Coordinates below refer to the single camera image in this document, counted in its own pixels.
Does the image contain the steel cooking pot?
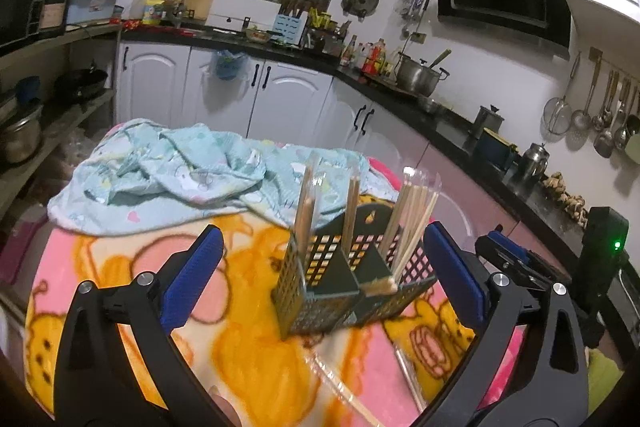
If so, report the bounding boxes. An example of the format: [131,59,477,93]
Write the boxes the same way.
[397,49,452,96]

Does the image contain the wooden shelf unit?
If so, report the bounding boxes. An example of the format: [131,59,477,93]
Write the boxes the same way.
[0,22,123,218]

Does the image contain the row of sauce bottles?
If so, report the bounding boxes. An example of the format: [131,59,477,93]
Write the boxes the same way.
[340,34,396,78]

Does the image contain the large steel pot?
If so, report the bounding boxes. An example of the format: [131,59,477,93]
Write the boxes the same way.
[0,104,45,165]

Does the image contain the hanging wire strainer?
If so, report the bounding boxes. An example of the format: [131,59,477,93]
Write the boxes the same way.
[542,52,581,135]

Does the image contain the bunch of chopsticks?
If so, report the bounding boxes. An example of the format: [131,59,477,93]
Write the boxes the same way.
[360,166,441,297]

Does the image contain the condiment packet holder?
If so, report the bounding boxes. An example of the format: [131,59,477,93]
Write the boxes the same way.
[305,7,347,54]

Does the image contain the row of hanging steel ladles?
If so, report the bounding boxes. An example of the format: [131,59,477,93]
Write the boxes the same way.
[572,49,640,165]

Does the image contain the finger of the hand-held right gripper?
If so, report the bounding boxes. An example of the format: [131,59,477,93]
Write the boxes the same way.
[475,236,552,291]
[487,230,572,284]

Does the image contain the white countertop appliance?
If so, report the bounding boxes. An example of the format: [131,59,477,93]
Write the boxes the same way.
[206,0,281,32]

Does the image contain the blue enamel pot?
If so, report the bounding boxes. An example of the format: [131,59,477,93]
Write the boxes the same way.
[477,129,518,168]

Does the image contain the yellow jar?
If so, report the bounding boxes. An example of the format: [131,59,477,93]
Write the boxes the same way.
[142,0,166,25]

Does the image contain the black kitchen countertop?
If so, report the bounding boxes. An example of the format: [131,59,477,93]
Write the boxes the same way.
[120,24,591,258]

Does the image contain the pile of ginger roots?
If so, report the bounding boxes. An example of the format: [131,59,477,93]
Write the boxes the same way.
[542,172,588,223]

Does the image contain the wooden stick utensil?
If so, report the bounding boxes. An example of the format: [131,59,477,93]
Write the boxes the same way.
[342,174,362,253]

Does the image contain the blue knife block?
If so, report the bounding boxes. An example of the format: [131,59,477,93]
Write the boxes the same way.
[273,13,308,46]

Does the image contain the pink cartoon printed blanket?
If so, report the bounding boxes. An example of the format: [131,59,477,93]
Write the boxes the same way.
[22,157,506,427]

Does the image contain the blue plastic basin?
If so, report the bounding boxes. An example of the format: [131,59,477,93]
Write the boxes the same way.
[65,0,122,25]

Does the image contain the steel faucet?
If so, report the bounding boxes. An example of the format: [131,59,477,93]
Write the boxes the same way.
[165,0,197,28]

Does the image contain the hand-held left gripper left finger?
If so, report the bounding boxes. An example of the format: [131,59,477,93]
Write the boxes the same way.
[54,224,236,427]

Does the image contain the steel kettle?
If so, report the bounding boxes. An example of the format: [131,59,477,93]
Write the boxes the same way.
[520,143,550,180]

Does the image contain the black wok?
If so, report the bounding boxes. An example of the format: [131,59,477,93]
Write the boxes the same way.
[54,66,110,102]

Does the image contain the hanging small utensil rack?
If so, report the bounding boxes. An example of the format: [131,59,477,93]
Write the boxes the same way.
[400,0,432,38]

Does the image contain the light blue printed cloth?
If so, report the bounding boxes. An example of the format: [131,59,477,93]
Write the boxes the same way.
[48,118,401,238]

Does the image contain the green perforated utensil holder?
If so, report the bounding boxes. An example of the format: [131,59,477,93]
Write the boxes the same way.
[270,202,441,340]

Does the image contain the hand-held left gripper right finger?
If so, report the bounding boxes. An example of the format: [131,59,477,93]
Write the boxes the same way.
[422,221,592,427]

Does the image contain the small blue bowl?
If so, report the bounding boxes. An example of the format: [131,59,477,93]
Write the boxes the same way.
[15,76,42,105]

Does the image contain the blue plastic bag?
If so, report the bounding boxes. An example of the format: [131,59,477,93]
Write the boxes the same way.
[214,49,249,82]

